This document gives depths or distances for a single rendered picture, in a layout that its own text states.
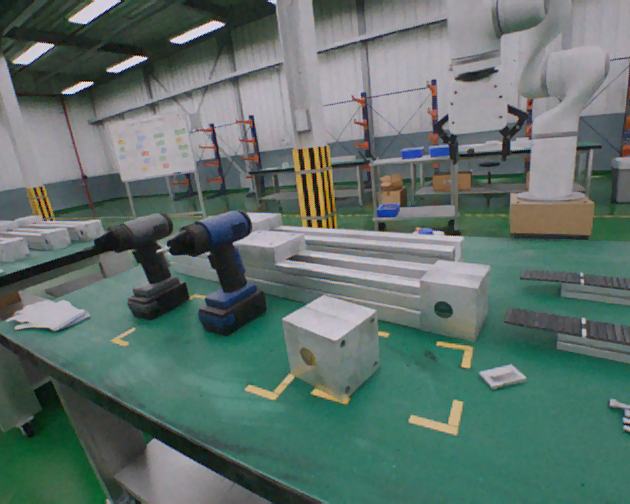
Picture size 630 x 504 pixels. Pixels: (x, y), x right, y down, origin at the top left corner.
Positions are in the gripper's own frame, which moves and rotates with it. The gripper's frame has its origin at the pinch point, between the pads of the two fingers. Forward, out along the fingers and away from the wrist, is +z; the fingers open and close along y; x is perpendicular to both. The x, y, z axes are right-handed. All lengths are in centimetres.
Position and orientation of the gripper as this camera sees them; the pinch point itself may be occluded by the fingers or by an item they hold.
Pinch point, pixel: (479, 156)
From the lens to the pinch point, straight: 75.2
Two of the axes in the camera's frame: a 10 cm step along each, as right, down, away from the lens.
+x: 4.9, -5.1, 7.1
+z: 2.4, 8.6, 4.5
